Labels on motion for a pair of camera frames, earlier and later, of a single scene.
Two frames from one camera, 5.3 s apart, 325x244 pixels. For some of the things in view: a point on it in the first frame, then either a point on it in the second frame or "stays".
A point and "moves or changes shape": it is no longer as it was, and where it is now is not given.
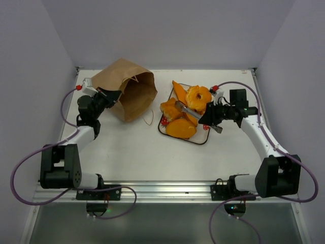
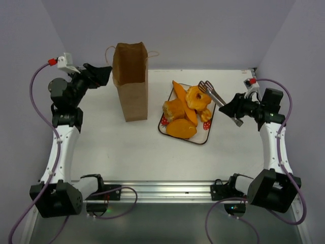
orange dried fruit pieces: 181,128 stays
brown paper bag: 137,87 moves or changes shape
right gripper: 212,115 → 238,104
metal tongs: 179,104 → 207,88
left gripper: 110,96 → 99,77
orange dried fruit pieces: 197,97 stays
